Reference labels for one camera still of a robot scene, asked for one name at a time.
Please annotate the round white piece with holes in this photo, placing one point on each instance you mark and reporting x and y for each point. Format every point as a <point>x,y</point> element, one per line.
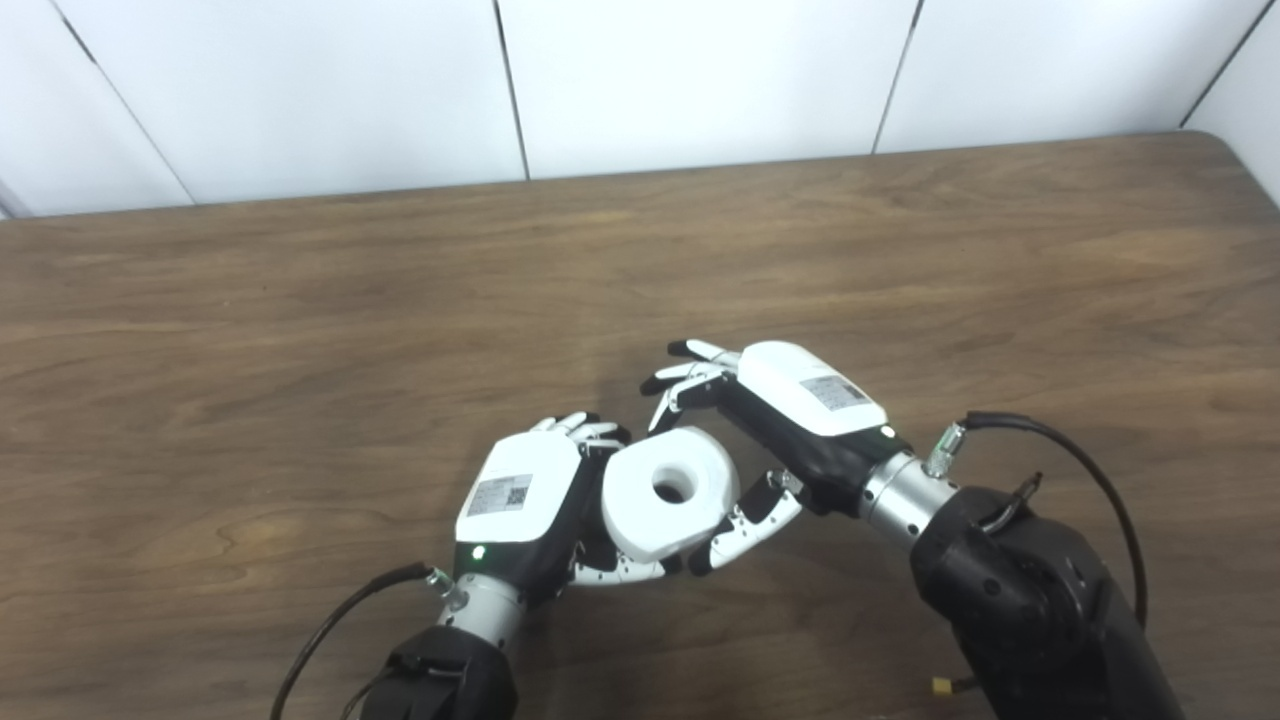
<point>640,510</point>

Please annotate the small yellow connector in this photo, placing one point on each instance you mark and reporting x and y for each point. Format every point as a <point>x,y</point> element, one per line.
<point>942,687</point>

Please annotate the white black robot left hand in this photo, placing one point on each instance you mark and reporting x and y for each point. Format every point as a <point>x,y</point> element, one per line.
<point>515,490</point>

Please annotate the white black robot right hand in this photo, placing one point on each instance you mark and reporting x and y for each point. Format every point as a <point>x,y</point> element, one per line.
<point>810,400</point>

